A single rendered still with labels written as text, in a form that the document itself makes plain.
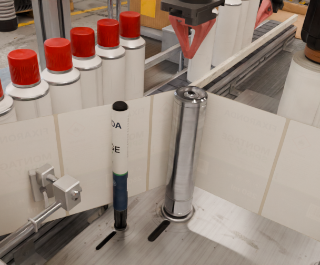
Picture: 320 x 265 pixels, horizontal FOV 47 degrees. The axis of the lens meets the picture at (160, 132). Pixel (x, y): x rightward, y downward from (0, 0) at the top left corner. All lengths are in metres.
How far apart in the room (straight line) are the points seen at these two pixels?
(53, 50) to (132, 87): 0.19
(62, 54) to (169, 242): 0.27
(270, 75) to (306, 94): 0.53
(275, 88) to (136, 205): 0.59
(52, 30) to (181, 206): 0.36
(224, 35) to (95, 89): 0.44
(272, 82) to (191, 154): 0.63
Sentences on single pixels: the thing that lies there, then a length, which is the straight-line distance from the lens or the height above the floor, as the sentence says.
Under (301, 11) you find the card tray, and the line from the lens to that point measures 1.70.
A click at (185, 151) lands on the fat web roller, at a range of 0.43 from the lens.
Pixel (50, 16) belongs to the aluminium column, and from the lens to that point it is 0.65.
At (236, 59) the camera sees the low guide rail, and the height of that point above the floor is 0.91.
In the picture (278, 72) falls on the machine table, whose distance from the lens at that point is 1.11.
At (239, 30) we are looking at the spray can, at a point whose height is 0.96.
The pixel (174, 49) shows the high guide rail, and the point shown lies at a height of 0.96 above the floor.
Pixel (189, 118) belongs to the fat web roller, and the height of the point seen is 1.05.
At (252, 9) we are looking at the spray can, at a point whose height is 1.00.
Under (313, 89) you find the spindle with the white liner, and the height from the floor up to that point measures 1.04.
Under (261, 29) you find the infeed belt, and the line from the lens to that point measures 1.28.
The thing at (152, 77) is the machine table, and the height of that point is 0.83.
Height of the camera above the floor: 1.26
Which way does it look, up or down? 35 degrees down
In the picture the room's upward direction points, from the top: 4 degrees clockwise
